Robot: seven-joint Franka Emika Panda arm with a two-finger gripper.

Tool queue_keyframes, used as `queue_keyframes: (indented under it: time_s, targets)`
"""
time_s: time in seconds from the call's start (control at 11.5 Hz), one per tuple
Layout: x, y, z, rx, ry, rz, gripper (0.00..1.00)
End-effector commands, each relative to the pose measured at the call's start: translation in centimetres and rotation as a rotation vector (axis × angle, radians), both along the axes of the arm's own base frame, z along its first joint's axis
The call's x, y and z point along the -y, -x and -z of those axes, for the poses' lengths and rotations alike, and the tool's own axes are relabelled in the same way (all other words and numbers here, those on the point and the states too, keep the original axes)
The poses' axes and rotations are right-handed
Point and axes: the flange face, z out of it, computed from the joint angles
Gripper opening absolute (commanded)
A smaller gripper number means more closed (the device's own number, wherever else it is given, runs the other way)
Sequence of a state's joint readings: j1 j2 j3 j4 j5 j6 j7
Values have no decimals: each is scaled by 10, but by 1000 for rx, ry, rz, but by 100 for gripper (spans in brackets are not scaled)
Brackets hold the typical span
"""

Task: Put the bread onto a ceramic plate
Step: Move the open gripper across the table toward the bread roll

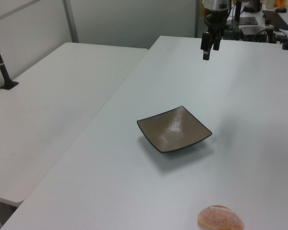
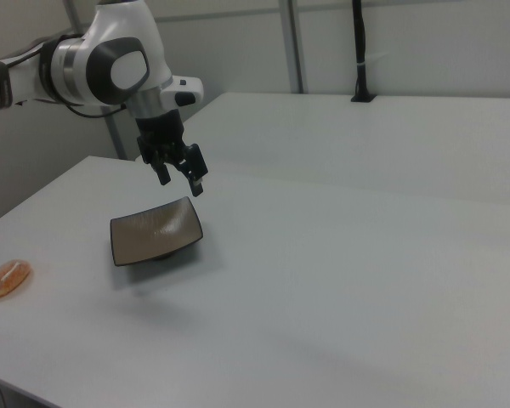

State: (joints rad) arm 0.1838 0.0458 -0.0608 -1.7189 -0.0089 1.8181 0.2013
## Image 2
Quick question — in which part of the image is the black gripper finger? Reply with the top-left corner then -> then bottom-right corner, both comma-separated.
137,134 -> 173,187
175,143 -> 209,198

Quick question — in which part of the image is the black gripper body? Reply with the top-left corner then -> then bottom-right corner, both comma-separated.
134,110 -> 193,162

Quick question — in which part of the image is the orange oval bread roll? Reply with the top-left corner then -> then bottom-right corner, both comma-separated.
0,258 -> 35,301

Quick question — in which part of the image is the brown square ceramic plate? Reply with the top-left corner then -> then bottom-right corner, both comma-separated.
109,195 -> 204,268

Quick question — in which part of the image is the white adjacent table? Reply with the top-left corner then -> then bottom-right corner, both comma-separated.
134,91 -> 510,201

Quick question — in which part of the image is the black pole with base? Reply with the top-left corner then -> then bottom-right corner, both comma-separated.
349,0 -> 377,105

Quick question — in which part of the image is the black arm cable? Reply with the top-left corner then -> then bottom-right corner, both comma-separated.
64,99 -> 131,120

